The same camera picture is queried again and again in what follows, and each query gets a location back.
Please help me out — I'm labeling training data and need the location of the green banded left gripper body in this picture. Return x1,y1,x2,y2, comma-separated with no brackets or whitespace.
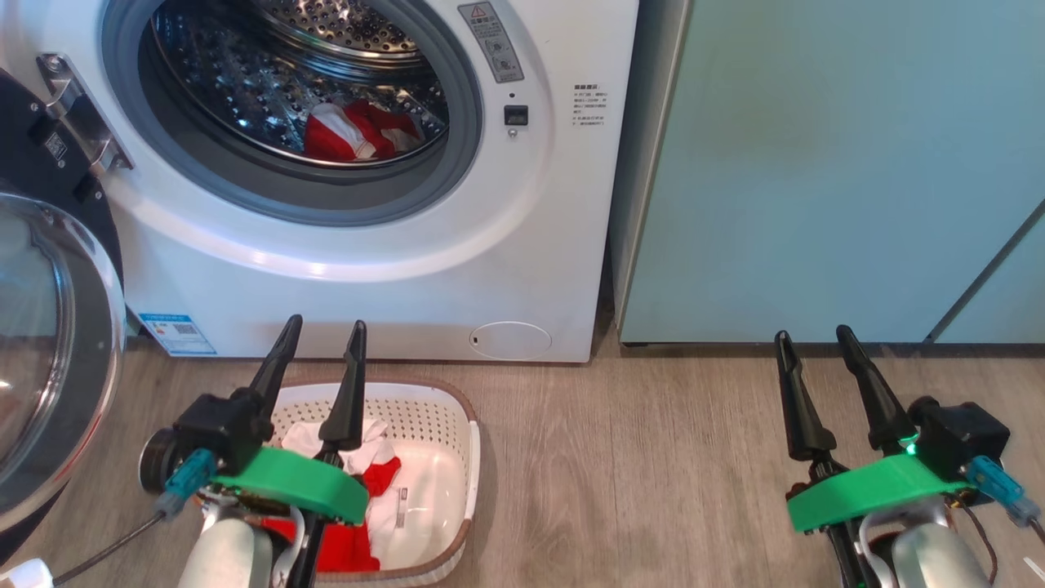
198,447,370,532

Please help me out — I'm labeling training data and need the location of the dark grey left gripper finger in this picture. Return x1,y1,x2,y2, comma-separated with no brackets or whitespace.
247,314,304,427
317,320,368,460

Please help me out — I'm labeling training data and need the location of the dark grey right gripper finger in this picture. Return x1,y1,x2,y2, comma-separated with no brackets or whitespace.
774,330,838,463
834,324,920,455

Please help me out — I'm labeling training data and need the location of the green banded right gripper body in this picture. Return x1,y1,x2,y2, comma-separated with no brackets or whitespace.
785,452,979,536

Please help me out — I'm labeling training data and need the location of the red white garment with label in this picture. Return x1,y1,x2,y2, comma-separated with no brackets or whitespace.
261,418,402,572

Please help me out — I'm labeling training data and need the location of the dark grey washing machine door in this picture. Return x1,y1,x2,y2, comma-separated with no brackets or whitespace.
0,53,131,564

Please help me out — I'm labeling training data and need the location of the white perforated laundry basket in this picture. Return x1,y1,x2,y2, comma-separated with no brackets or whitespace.
196,377,481,587

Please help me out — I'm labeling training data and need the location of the white front-loading washing machine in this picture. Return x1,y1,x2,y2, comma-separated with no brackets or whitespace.
0,0,639,363

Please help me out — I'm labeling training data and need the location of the blue energy label sticker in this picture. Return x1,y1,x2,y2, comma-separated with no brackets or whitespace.
136,312,218,357

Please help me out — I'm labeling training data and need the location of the teal cabinet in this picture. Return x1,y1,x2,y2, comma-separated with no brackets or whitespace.
611,0,1045,345

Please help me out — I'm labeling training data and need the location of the grey warning label sticker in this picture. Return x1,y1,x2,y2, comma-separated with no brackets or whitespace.
456,1,526,85

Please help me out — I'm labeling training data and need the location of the blue left camera plug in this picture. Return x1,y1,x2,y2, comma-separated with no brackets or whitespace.
153,448,218,521

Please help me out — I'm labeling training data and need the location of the blue camera plug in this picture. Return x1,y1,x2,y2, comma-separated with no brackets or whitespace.
153,448,218,521
963,455,1043,528

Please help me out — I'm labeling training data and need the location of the thin dark right arm cable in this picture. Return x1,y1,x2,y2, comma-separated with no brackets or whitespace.
947,492,1003,586

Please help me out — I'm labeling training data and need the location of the blue right camera plug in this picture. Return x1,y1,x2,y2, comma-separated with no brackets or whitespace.
963,455,1043,528

